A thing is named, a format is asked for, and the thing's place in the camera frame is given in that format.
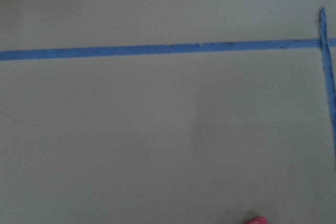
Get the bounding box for red strawberry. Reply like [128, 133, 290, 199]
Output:
[244, 216, 268, 224]

